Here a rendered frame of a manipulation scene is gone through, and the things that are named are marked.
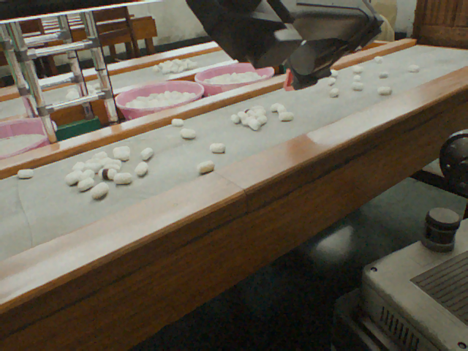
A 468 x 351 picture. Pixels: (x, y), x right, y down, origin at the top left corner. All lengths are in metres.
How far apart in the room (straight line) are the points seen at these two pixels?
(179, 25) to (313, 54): 5.83
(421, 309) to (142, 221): 0.56
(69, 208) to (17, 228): 0.08
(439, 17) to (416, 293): 4.90
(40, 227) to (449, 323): 0.74
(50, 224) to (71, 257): 0.15
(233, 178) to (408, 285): 0.45
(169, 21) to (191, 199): 5.88
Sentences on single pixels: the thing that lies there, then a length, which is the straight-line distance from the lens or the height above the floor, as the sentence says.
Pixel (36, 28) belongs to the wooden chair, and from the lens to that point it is 3.18.
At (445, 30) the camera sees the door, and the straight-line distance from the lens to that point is 5.54.
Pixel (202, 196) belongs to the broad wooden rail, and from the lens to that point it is 0.59.
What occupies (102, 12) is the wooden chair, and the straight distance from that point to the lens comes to 3.33.
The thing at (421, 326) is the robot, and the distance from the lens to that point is 0.83.
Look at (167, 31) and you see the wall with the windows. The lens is 6.39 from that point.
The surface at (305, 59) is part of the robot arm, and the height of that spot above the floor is 0.92.
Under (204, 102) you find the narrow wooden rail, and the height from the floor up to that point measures 0.76.
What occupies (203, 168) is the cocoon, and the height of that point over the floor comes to 0.75.
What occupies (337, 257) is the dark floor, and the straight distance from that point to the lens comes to 1.63.
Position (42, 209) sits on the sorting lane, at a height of 0.74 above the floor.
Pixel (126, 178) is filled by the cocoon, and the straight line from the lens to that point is 0.72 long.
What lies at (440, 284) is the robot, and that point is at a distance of 0.90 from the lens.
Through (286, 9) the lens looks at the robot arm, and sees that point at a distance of 0.42.
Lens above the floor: 1.08
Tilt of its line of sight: 29 degrees down
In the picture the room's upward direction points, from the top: 6 degrees counter-clockwise
